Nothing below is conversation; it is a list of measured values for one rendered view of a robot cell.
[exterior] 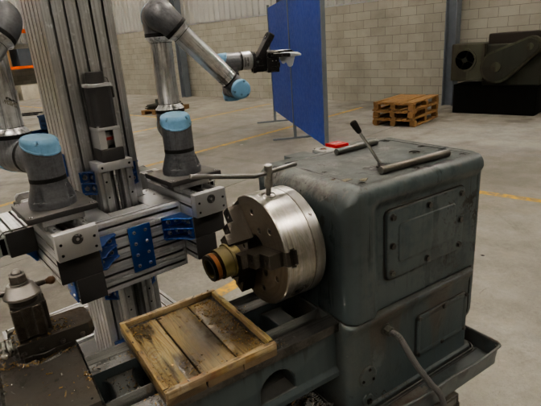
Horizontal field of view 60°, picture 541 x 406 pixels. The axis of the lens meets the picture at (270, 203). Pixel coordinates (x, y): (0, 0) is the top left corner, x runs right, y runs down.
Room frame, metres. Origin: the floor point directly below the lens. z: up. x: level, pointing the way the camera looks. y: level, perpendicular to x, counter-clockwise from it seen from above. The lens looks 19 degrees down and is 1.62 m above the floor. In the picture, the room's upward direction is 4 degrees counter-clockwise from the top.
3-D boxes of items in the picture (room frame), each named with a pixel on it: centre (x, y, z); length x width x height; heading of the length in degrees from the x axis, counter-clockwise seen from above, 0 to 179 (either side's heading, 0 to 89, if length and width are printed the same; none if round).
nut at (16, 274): (0.95, 0.58, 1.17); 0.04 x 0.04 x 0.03
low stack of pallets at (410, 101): (9.07, -2.76, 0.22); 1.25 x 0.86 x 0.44; 139
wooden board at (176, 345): (1.08, 0.23, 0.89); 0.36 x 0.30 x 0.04; 32
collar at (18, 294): (0.95, 0.58, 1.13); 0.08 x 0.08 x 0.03
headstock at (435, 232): (1.45, -0.32, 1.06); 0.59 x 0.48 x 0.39; 122
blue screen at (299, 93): (8.16, -0.53, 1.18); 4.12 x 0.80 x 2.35; 8
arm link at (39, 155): (1.51, 0.74, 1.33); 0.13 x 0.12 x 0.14; 60
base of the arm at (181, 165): (1.81, 0.34, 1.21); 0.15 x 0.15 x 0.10
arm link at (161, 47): (1.94, 0.38, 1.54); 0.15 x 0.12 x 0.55; 17
